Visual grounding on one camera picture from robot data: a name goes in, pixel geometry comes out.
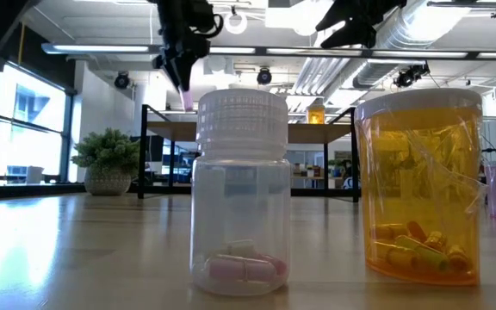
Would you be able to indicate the overhead light bar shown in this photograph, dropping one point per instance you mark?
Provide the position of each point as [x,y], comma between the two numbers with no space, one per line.
[101,48]

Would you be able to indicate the black ceiling spotlight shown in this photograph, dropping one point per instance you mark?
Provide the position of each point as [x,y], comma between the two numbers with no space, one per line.
[122,80]
[411,75]
[264,76]

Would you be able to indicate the white and blue ball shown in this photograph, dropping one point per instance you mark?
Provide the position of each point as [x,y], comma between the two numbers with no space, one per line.
[348,184]

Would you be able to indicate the green potted plant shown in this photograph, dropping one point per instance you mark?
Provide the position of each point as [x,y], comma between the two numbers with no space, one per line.
[108,155]

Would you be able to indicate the large window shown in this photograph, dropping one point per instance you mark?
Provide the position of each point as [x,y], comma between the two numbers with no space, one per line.
[28,146]

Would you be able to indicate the silver ventilation duct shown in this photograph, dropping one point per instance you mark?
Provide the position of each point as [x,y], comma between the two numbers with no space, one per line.
[420,26]

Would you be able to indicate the wooden shelf black metal frame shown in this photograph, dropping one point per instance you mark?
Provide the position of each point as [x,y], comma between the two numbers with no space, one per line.
[166,131]

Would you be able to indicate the black linear ceiling lamp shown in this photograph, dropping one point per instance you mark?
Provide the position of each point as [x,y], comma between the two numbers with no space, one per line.
[465,4]

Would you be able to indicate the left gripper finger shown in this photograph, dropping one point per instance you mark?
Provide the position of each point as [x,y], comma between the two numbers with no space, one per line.
[177,69]
[191,66]

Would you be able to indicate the clear bottle green label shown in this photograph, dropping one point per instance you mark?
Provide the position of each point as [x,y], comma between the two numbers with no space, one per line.
[239,194]

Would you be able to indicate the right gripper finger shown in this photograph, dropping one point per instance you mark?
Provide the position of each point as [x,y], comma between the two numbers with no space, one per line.
[360,10]
[355,34]

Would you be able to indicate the black aluminium table frame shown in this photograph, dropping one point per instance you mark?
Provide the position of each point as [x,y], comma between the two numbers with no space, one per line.
[37,189]

